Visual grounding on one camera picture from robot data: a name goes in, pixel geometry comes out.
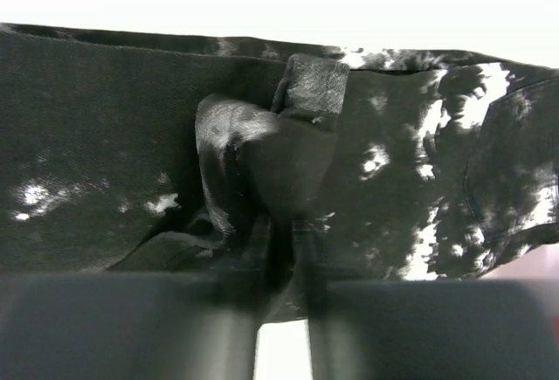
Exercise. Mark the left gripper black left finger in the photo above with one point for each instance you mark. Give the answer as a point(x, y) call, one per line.
point(118, 325)

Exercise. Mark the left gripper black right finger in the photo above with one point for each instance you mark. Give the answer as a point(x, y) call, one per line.
point(361, 328)

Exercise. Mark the black white splattered trousers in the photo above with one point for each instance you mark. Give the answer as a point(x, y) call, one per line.
point(446, 165)

